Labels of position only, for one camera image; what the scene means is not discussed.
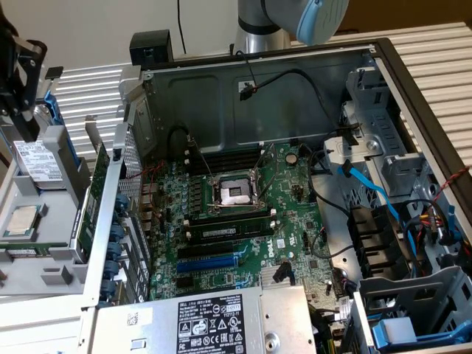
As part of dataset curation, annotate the black power cable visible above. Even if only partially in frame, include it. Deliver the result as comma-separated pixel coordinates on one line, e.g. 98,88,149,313
308,145,351,218

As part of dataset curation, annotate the empty black RAM slot row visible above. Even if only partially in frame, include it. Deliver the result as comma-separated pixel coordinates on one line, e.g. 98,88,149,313
184,145,265,174

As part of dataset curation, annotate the blue case latch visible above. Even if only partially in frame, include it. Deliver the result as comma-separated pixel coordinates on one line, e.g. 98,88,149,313
446,204,462,244

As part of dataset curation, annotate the thin red wire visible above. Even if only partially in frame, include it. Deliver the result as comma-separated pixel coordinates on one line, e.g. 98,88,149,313
123,160,167,229

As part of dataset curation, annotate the CPU socket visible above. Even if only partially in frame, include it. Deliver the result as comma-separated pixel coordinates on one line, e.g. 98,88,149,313
206,171,270,217

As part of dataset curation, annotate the silver CPU chip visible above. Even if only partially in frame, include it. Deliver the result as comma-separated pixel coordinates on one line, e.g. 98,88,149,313
3,205,41,239

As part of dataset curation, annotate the open grey PC case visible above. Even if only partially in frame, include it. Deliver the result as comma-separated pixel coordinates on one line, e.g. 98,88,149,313
79,36,472,354

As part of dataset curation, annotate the blue expansion slot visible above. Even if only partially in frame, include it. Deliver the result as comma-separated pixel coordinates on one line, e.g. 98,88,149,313
176,254,239,274

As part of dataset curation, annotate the thick yellow-black wire bundle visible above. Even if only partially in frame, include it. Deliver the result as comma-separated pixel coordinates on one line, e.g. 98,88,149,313
308,302,351,354

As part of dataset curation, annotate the silver metal drive cage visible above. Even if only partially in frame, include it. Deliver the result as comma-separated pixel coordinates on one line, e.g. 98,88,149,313
339,55,443,200

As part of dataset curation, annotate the grey power supply unit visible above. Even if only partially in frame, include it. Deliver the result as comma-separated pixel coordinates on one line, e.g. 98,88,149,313
86,283,318,354

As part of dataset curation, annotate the black angled wire plug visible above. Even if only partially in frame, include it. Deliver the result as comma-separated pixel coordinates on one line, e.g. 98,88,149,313
274,260,293,285

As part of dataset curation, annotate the grey parts rack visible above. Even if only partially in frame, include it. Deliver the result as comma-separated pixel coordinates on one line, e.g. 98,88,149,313
0,110,97,298

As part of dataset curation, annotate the thin black fan wire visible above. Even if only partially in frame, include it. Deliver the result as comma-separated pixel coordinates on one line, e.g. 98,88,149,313
310,228,357,259

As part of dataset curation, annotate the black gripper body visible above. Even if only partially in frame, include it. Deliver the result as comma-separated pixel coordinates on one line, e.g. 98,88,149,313
0,0,23,118

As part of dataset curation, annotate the hard disk in blue carrier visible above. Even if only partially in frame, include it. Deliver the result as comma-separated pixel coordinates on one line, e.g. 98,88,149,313
13,91,83,192

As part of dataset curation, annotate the black box device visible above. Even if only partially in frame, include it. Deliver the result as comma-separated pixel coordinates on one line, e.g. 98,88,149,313
129,29,174,69

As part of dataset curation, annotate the long red-black twisted wire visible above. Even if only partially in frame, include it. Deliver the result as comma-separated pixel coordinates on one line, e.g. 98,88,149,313
431,165,468,207

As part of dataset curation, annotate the black hanging wall cable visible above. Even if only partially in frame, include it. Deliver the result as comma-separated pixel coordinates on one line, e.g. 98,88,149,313
176,0,188,55

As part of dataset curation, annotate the black looped cable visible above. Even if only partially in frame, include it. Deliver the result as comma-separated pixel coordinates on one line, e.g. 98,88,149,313
167,125,195,158

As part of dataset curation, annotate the green Dell motherboard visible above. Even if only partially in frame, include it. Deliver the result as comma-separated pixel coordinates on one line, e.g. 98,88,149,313
138,142,355,325

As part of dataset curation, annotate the silver chipset heatsink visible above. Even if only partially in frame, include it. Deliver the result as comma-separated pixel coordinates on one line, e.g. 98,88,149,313
260,265,296,287

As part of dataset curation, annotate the black and coloured wire bundle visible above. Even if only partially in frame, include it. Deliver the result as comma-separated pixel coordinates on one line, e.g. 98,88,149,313
401,198,457,281

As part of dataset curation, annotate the blue disk bay carrier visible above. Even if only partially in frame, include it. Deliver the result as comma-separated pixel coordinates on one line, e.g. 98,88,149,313
370,316,472,350

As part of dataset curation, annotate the blue SATA wire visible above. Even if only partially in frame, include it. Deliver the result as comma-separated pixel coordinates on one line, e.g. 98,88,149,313
337,160,420,268

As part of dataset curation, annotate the grey plastic disk bay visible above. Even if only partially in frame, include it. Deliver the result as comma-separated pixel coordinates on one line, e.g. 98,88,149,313
353,265,472,354

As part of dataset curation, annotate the thin metal locking lever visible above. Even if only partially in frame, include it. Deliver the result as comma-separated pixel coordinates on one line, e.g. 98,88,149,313
186,136,217,184

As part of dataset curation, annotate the loose green RAM stick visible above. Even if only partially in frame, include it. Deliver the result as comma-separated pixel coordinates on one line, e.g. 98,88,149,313
0,246,73,260

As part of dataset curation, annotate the green graphics card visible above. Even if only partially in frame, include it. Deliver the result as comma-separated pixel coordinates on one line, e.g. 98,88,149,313
69,115,112,265

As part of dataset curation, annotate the long black expansion slot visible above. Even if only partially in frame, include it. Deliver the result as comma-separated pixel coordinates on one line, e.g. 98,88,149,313
177,241,236,260

